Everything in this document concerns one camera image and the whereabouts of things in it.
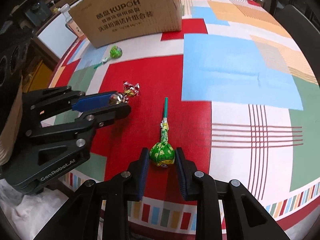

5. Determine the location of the brown cardboard box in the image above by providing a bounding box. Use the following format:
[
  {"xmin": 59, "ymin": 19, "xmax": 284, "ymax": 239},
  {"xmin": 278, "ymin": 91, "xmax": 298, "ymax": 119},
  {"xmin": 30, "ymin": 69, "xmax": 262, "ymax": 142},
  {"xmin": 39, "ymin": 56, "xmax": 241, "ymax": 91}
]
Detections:
[{"xmin": 70, "ymin": 0, "xmax": 182, "ymax": 48}]

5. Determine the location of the red gold candy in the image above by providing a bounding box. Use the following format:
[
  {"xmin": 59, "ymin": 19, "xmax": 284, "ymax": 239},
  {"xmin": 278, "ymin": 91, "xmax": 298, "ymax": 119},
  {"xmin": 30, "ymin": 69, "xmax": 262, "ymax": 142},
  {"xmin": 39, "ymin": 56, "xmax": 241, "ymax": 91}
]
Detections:
[{"xmin": 108, "ymin": 81, "xmax": 140, "ymax": 105}]

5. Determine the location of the colourful patchwork tablecloth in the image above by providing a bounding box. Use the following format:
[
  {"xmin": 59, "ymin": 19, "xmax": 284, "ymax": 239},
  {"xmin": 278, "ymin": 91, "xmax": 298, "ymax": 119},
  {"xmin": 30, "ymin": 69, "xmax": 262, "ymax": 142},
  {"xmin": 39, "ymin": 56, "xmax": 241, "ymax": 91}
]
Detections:
[{"xmin": 50, "ymin": 0, "xmax": 319, "ymax": 239}]

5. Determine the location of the pink drink bottle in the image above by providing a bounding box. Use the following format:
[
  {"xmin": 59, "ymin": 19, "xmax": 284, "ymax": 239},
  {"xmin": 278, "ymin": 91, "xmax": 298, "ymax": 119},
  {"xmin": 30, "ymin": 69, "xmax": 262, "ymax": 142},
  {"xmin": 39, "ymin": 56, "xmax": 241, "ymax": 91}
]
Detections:
[{"xmin": 60, "ymin": 4, "xmax": 84, "ymax": 37}]

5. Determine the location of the dark chair right near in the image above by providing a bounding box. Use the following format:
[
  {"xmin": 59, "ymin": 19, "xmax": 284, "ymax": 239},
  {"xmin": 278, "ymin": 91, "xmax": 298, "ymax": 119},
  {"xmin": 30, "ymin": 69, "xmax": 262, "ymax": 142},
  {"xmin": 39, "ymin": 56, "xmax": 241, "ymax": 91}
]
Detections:
[{"xmin": 274, "ymin": 4, "xmax": 320, "ymax": 83}]

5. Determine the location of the green lollipop long stick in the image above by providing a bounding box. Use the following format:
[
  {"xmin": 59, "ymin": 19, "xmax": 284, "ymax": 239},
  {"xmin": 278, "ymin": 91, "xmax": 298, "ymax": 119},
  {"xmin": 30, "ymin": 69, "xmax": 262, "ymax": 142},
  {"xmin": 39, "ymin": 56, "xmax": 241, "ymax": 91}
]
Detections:
[{"xmin": 149, "ymin": 97, "xmax": 175, "ymax": 167}]

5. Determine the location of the black coffee machine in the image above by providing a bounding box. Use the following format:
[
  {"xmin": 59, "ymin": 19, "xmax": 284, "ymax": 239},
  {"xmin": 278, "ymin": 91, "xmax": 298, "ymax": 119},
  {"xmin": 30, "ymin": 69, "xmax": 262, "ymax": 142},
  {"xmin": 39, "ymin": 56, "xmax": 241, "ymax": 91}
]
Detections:
[{"xmin": 25, "ymin": 1, "xmax": 52, "ymax": 27}]

